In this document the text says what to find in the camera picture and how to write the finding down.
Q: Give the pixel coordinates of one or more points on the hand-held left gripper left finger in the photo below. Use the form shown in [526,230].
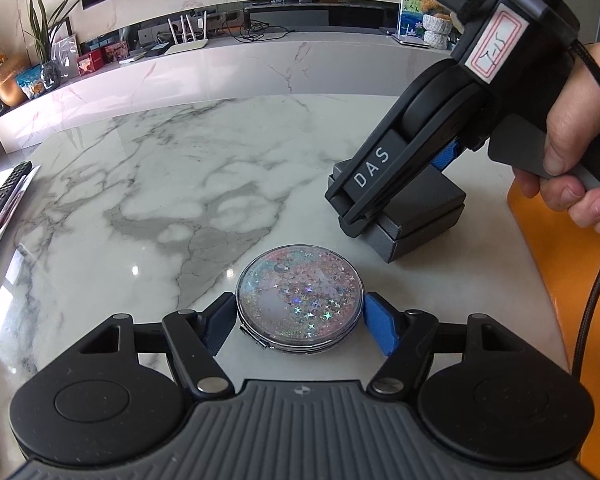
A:
[219,325]

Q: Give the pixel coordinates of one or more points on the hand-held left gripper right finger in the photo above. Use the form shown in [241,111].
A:
[381,322]

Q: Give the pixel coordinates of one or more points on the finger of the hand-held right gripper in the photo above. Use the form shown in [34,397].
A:
[447,156]

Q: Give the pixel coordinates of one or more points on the dark grey box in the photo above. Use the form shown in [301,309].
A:
[425,215]

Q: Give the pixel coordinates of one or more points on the glitter compact mirror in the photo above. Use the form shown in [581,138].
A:
[300,300]

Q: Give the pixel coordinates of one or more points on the white marble desktop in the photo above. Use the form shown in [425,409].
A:
[155,185]

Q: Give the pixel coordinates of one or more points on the person's right hand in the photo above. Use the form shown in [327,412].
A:
[580,110]

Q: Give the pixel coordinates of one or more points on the silver laptop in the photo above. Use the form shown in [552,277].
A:
[411,40]

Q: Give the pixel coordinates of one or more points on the white textured pot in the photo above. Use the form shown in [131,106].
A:
[437,32]

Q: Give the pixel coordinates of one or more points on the brown teddy bear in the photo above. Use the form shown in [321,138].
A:
[437,7]

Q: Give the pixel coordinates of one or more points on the white marble tv cabinet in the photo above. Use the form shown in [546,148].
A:
[230,75]

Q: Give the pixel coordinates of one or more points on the white papers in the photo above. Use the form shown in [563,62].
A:
[5,240]

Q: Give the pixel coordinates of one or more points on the black remote control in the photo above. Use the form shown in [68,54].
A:
[0,200]

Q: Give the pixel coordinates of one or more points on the white router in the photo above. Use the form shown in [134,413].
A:
[186,46]

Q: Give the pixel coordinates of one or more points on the floral gift box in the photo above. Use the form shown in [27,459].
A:
[116,52]

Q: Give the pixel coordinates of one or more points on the red gift box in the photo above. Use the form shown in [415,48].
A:
[91,62]

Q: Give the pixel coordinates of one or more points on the blue snack bag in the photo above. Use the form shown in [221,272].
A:
[30,82]

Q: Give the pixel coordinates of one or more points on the clear plastic bag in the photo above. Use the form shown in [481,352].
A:
[65,57]

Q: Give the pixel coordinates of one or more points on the gold vase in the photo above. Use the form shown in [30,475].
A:
[9,87]

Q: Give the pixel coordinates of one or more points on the leafy plant in glass vase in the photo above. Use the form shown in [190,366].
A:
[47,50]

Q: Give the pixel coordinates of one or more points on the painted picture frame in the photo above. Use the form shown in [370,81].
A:
[411,10]

